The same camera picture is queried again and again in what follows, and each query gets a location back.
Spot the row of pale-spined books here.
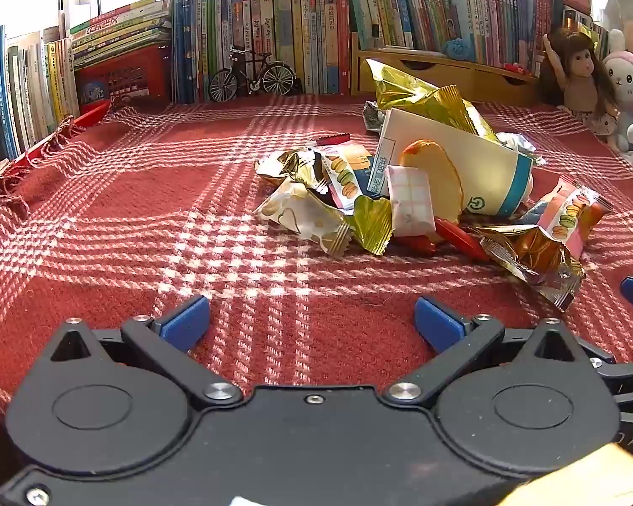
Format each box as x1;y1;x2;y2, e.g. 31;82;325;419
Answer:
0;24;81;167

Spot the row of small books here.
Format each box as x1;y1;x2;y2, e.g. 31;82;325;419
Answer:
560;6;611;61

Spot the pink grid snack wrapper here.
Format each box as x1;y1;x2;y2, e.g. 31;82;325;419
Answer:
385;165;436;236

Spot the small gold foil wrapper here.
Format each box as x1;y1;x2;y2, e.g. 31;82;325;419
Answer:
349;196;395;257

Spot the wooden drawer organizer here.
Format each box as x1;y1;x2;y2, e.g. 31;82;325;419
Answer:
351;45;543;107

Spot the white gold snack wrapper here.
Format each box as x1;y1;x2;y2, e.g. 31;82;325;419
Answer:
252;178;355;260

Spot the white pink bunny plush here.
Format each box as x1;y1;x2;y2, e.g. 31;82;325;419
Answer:
603;28;633;155

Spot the red plastic crate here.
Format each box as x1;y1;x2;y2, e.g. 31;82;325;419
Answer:
74;42;174;113

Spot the large gold foil wrapper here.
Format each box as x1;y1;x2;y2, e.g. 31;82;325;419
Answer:
365;58;501;144

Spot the red snack wrapper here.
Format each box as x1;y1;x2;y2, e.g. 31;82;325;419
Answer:
395;217;492;263

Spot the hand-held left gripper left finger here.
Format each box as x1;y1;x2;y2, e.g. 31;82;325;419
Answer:
49;296;242;409

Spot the orange slice toy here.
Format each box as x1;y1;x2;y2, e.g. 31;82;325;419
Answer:
400;140;465;226

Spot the row of tall picture books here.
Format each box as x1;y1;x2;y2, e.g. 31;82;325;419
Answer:
171;0;353;105

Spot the row of leaning paperback books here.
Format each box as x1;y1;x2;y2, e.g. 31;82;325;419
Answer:
340;0;563;72

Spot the miniature black bicycle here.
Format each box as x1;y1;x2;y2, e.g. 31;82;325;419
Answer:
208;45;297;103

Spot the blue white packet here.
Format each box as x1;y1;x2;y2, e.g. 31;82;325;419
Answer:
366;154;403;200

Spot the long-haired doll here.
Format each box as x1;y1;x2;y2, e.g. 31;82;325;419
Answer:
537;27;622;149

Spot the green white wrapper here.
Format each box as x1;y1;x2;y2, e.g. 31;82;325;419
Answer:
498;132;548;167

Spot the white paper cup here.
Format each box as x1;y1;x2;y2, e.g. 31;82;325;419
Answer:
366;108;535;218

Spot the dark silver snack wrapper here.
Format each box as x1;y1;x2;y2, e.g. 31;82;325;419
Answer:
363;100;387;134

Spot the blue yarn flower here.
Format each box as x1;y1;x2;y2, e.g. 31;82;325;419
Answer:
443;37;471;60

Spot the stack of flat-lying books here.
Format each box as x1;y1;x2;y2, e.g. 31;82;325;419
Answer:
70;0;174;69

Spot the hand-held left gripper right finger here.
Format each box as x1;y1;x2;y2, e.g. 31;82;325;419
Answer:
382;296;584;408

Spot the orange silver snack wrapper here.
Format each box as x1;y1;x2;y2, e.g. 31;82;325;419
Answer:
476;224;587;313

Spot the gold striped snack wrapper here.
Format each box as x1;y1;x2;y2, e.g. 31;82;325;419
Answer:
254;148;325;191

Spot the red plaid blanket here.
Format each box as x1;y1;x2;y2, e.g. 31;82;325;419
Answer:
0;92;633;425

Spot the macaron print snack wrapper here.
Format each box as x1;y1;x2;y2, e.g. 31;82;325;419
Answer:
522;175;614;260
315;148;374;216

